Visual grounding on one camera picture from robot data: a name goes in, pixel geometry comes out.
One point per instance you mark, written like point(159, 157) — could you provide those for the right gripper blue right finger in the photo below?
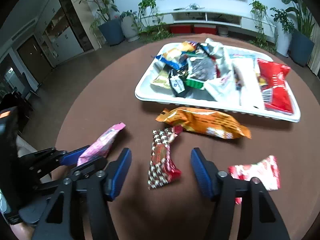
point(205, 172)

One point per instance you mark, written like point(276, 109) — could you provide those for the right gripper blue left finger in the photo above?
point(116, 173)

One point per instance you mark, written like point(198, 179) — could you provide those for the pink snack packet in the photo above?
point(102, 145)

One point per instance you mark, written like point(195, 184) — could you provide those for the brown star pattern packet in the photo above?
point(162, 170)

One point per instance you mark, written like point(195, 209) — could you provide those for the red white strawberry packet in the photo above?
point(266, 170)

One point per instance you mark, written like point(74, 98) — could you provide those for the black cereal snack packet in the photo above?
point(178, 82)

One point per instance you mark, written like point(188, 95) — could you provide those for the gold snack packet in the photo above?
point(162, 80)

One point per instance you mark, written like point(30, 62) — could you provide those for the red snack packet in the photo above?
point(275, 94)

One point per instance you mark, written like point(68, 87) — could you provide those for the blue orange snack packet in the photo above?
point(176, 56)

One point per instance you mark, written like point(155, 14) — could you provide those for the white long snack packet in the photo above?
point(247, 69)

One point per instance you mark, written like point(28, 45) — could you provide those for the white plastic tray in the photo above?
point(222, 93)

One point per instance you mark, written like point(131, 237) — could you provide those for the green white seed packet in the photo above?
point(200, 70)

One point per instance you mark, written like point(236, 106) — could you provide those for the dark blue planter left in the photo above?
point(112, 32)

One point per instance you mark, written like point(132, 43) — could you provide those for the dark blue planter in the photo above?
point(300, 48)
point(112, 32)

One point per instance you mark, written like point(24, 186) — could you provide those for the right red storage box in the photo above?
point(205, 28)

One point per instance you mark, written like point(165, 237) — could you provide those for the red storage box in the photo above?
point(205, 28)
point(181, 28)

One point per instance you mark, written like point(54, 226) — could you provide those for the white planter left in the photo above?
point(129, 28)

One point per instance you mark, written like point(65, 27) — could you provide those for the white planter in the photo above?
point(283, 41)
point(129, 28)

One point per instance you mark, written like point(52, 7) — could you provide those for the left red storage box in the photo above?
point(181, 28)

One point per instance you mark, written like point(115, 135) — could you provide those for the white planter right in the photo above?
point(283, 41)

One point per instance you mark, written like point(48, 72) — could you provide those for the dark blue planter right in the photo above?
point(300, 48)

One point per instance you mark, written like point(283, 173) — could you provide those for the white TV cabinet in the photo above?
point(242, 24)

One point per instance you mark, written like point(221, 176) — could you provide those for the tall leafy plant right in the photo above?
point(304, 18)

